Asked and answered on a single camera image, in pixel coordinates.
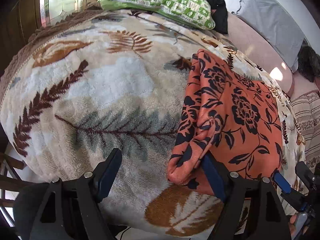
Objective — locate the person's right hand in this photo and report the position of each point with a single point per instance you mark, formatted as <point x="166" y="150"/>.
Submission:
<point x="292" y="226"/>

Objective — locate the stained glass wooden window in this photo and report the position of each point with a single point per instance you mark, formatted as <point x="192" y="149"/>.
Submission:
<point x="20" y="18"/>

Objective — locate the dark furry cushion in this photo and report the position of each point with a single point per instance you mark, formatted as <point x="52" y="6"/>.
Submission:
<point x="308" y="63"/>

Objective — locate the green white patterned pillow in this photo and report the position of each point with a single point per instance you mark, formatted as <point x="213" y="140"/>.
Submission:
<point x="195" y="13"/>

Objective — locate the orange black floral blouse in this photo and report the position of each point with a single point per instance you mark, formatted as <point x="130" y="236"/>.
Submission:
<point x="229" y="116"/>

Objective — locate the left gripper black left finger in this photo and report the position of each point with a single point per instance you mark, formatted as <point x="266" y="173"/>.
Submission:
<point x="70" y="209"/>

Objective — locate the leaf-pattern plush blanket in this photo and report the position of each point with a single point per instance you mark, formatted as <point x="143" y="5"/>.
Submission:
<point x="116" y="79"/>

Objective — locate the pink sofa back cushion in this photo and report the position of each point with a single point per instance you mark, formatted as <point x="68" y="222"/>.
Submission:
<point x="246" y="40"/>

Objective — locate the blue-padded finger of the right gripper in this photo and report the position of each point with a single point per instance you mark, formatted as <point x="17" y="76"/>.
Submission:
<point x="296" y="199"/>

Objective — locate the striped floral cushion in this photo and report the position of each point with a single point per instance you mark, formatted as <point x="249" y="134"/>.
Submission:
<point x="307" y="110"/>

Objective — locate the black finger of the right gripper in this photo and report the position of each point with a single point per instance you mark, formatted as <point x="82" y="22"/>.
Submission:
<point x="309" y="179"/>

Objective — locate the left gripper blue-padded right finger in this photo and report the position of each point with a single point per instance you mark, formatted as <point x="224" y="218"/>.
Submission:
<point x="251" y="208"/>

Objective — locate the grey pillow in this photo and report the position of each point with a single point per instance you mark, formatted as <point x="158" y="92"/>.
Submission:
<point x="276" y="26"/>

